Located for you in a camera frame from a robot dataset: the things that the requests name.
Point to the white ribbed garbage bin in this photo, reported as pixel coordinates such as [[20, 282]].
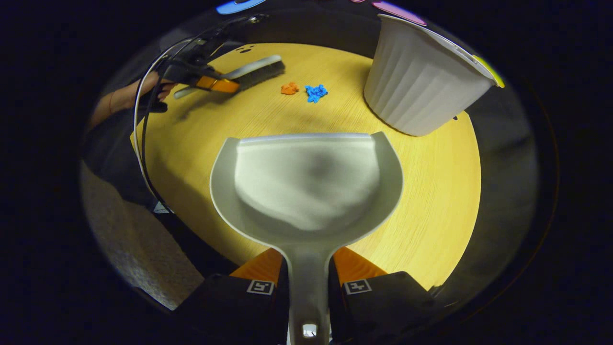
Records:
[[416, 81]]

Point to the white dustpan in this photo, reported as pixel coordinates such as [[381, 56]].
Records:
[[306, 191]]

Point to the orange paper scrap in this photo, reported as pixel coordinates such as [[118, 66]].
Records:
[[289, 88]]

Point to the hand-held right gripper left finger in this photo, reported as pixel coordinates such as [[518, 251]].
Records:
[[230, 306]]

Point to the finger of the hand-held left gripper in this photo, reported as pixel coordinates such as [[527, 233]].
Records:
[[196, 69], [220, 85]]

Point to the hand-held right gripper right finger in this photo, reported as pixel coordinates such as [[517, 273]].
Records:
[[383, 306]]

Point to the small white broom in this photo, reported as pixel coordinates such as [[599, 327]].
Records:
[[258, 72]]

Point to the wooden desktop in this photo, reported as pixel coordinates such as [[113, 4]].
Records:
[[431, 201]]

